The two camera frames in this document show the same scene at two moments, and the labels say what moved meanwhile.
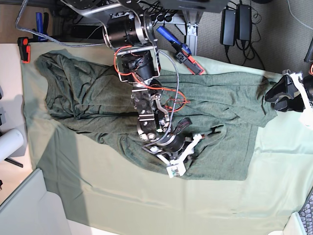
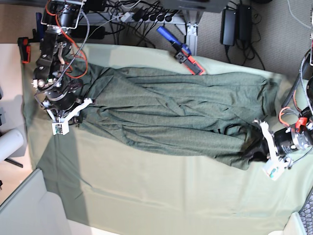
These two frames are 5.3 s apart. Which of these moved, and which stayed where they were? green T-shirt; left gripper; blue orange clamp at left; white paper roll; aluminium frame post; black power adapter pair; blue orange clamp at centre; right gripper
Moved: green T-shirt; left gripper; right gripper
Stayed: white paper roll; blue orange clamp at centre; aluminium frame post; black power adapter pair; blue orange clamp at left
